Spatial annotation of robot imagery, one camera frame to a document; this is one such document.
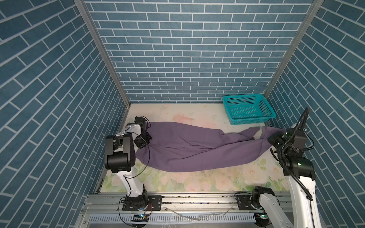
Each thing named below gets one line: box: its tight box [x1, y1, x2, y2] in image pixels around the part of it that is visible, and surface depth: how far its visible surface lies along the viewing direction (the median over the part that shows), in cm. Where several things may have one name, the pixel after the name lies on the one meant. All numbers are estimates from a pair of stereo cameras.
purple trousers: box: [134, 121, 286, 173], surface depth 93 cm
